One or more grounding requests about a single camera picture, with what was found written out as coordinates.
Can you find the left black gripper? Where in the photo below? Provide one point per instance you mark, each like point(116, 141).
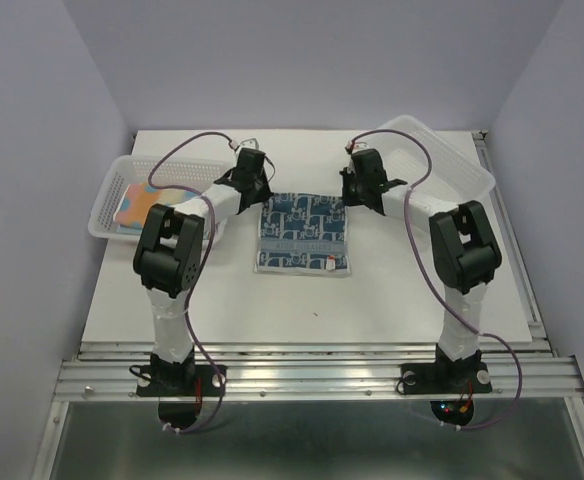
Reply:
point(265, 193)

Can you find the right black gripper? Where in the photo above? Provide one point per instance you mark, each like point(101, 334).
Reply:
point(347, 174)

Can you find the white and blue printed towel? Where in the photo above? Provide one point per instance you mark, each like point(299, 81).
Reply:
point(303, 234)

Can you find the light blue patterned towel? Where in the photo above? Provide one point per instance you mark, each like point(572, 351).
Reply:
point(131, 213)

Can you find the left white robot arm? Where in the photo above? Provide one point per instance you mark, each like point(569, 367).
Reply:
point(174, 245)

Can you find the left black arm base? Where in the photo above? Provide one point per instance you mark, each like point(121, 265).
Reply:
point(188, 402)

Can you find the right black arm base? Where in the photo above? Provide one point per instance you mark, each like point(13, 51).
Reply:
point(452, 393)

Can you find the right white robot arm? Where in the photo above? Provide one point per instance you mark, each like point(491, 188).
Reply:
point(464, 249)

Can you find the right white plastic basket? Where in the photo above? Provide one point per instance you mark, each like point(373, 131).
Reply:
point(405, 142)

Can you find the white plastic basket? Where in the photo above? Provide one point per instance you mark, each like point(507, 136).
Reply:
point(405, 142)
point(195, 173)

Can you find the left white plastic basket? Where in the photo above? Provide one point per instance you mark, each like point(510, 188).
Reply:
point(195, 173)

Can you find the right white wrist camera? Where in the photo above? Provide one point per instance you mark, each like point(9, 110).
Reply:
point(356, 146)

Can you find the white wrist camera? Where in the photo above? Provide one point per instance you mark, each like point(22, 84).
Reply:
point(252, 143)
point(356, 146)

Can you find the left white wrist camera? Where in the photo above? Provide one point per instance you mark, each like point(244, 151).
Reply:
point(252, 143)

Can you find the aluminium rail frame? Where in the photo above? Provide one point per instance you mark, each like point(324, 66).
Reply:
point(311, 411)

